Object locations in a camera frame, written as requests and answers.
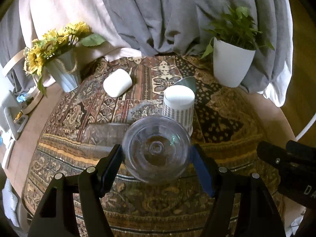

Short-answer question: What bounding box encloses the grey metal bucket vase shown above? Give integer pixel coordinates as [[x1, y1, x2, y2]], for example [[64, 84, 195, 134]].
[[46, 48, 81, 93]]

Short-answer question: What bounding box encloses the patterned brown table cloth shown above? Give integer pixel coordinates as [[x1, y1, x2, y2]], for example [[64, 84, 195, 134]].
[[23, 56, 284, 236]]

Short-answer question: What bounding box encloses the clear plastic cup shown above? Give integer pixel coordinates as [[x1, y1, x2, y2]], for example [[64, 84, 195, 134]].
[[122, 116, 191, 185]]

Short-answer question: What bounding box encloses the plain white cup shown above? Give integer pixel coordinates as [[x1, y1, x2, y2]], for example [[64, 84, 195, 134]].
[[103, 69, 132, 98]]

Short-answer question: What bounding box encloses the white plant pot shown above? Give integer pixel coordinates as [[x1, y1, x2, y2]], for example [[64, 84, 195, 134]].
[[213, 39, 256, 88]]

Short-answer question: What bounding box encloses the white patterned paper cup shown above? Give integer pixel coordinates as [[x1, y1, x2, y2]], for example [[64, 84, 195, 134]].
[[162, 85, 195, 136]]

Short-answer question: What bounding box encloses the clear glass lying down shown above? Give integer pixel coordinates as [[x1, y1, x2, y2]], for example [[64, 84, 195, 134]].
[[81, 123, 129, 147]]

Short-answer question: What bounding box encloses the beige curtain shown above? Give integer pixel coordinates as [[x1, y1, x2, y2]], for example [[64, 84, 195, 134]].
[[19, 0, 141, 66]]

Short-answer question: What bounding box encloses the dark green cup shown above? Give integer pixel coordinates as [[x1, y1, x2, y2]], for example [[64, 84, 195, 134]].
[[174, 76, 197, 94]]

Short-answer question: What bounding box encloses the white curved floor lamp pole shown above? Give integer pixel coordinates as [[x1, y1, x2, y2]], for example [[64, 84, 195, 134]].
[[295, 113, 316, 141]]

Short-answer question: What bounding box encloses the grey curtain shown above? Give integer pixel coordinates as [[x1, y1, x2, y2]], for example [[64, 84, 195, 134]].
[[1, 0, 293, 107]]

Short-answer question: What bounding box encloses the green potted plant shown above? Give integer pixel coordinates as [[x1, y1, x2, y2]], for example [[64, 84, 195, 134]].
[[202, 7, 275, 59]]

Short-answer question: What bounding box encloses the yellow sunflower bouquet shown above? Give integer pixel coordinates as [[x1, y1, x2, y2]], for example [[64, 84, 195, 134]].
[[23, 22, 106, 95]]

